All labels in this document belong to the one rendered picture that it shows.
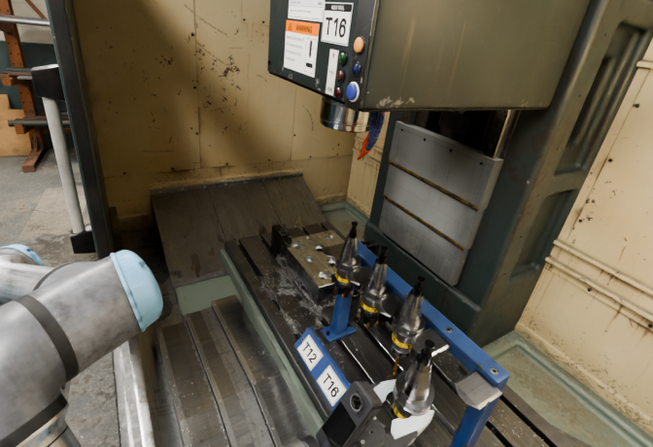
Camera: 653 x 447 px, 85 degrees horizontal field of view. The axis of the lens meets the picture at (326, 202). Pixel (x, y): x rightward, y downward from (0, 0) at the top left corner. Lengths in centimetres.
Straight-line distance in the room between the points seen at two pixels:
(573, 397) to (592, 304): 37
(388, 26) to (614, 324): 134
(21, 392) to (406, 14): 73
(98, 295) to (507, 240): 115
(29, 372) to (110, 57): 152
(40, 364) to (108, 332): 7
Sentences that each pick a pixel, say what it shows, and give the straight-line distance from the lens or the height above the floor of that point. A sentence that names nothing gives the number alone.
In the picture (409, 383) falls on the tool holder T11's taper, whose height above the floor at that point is 125.
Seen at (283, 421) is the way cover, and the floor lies 76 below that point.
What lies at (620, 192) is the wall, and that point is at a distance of 154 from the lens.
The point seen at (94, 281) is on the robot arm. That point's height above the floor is 141.
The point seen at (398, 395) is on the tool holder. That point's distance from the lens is 67.
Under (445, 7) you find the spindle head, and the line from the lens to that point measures 77.
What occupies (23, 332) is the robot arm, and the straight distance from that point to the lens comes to 51.
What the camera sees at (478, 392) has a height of 122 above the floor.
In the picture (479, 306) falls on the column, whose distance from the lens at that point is 147.
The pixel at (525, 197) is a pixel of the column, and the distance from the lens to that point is 127.
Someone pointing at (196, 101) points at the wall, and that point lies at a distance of 194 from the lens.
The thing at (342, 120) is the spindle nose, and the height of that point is 151.
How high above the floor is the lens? 173
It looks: 26 degrees down
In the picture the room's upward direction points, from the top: 7 degrees clockwise
